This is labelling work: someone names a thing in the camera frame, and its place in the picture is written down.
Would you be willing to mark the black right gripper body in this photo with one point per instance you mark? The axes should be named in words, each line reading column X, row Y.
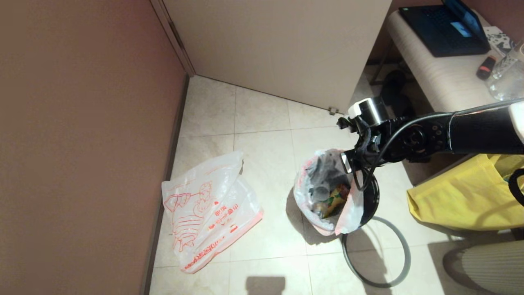
column 364, row 155

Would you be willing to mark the black round trash bin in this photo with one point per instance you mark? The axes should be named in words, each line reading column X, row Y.
column 370, row 200

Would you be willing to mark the spare white plastic bag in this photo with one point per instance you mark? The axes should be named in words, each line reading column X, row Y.
column 307, row 205

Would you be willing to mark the white red-printed plastic bag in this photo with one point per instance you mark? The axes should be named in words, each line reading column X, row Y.
column 204, row 213

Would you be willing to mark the orange yellow snack wrapper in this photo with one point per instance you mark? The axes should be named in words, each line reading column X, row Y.
column 335, row 198

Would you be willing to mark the small metal door stopper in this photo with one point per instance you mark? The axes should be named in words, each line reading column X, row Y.
column 333, row 111

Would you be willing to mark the clear plastic water bottle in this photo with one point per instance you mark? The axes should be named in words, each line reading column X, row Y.
column 319, row 191

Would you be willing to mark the cream striped bench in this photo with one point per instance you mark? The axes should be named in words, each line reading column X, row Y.
column 446, row 82

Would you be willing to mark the beige door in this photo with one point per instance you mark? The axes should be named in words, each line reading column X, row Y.
column 278, row 49

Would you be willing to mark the dark blue laptop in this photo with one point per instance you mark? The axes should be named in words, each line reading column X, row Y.
column 442, row 28

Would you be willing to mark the black orange handheld device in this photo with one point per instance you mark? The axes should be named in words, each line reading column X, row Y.
column 486, row 67

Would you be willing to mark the clear glass cup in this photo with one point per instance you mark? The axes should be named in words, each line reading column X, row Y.
column 507, row 87

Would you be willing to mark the beige striped stool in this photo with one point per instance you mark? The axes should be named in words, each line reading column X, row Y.
column 491, row 270

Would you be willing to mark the clear ribbed glass bottle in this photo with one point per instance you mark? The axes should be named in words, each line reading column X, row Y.
column 507, row 59

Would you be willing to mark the white black patterned card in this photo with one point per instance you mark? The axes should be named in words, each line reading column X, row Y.
column 498, row 40

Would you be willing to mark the beige door frame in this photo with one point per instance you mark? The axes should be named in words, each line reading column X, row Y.
column 172, row 32

